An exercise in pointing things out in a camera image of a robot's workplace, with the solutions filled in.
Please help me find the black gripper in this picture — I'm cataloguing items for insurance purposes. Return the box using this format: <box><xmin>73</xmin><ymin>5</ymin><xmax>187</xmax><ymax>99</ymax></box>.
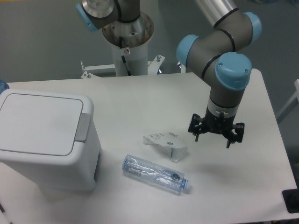
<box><xmin>188</xmin><ymin>108</ymin><xmax>245</xmax><ymax>148</ymax></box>

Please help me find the white push-lid trash can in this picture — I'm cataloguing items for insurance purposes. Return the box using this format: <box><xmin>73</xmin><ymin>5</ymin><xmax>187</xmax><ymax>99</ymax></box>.
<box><xmin>0</xmin><ymin>89</ymin><xmax>101</xmax><ymax>190</ymax></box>

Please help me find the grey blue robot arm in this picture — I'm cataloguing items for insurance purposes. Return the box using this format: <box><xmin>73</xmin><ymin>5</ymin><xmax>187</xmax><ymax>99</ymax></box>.
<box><xmin>76</xmin><ymin>0</ymin><xmax>262</xmax><ymax>146</ymax></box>

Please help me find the crumpled white paper carton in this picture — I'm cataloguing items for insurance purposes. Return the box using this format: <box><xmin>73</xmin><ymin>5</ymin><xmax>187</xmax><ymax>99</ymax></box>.
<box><xmin>143</xmin><ymin>132</ymin><xmax>188</xmax><ymax>163</ymax></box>

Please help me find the crushed clear plastic bottle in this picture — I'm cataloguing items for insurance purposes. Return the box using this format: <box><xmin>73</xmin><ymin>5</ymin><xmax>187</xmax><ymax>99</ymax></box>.
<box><xmin>121</xmin><ymin>154</ymin><xmax>192</xmax><ymax>195</ymax></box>

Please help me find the black box at table edge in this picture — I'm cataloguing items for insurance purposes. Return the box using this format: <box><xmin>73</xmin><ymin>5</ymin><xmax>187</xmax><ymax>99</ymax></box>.
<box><xmin>282</xmin><ymin>189</ymin><xmax>299</xmax><ymax>214</ymax></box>

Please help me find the blue bottle cap at left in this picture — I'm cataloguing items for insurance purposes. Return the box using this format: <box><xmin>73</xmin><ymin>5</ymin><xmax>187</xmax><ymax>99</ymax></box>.
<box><xmin>0</xmin><ymin>79</ymin><xmax>10</xmax><ymax>94</ymax></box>

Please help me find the white frame at right edge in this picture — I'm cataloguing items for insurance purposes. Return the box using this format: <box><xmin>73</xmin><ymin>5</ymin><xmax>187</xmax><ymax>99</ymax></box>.
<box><xmin>276</xmin><ymin>79</ymin><xmax>299</xmax><ymax>124</ymax></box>

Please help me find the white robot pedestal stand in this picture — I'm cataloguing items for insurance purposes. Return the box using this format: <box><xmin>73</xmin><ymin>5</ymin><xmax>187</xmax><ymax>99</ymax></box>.
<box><xmin>81</xmin><ymin>12</ymin><xmax>165</xmax><ymax>78</ymax></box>

